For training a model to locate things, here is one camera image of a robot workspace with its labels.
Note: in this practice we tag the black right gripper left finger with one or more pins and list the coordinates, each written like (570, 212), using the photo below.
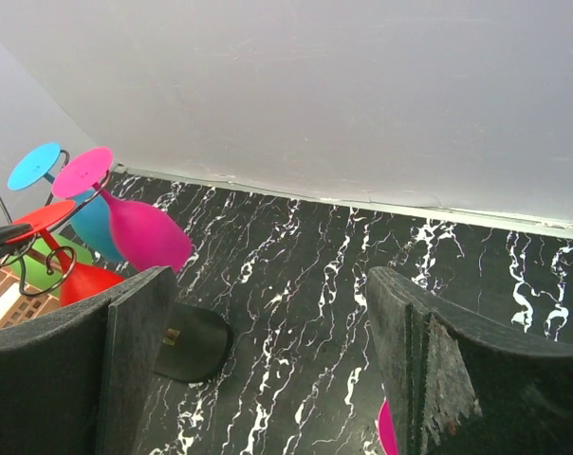
(76, 380)

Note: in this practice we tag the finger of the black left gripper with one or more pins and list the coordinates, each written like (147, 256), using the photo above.
(9, 233)

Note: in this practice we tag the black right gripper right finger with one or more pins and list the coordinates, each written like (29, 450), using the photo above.
(457, 382)

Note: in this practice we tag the red plastic wine glass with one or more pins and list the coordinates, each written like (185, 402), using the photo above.
(80, 281)

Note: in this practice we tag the blue plastic wine glass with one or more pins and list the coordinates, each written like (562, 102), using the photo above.
(91, 223)

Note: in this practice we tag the magenta plastic wine glass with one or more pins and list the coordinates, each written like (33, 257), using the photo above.
(144, 235)

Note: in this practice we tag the metal wine glass rack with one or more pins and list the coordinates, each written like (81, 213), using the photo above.
(196, 341)

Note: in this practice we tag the peach plastic basket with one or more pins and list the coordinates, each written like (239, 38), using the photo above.
(16, 308)

